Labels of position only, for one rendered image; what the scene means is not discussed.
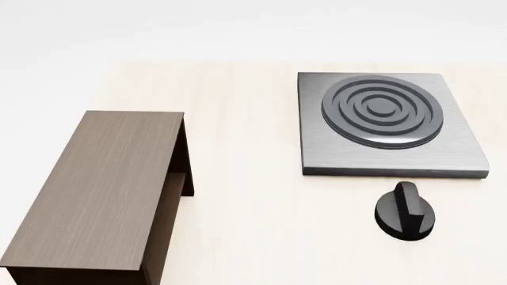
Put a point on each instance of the brown wooden cabinet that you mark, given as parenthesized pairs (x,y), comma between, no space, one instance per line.
(95,184)

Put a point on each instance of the grey metal stove plate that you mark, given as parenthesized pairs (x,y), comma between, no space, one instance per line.
(317,154)

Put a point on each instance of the black ringed stove burner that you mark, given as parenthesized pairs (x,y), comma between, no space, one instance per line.
(382,111)

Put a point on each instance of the black stove knob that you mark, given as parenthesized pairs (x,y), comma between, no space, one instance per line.
(404,212)

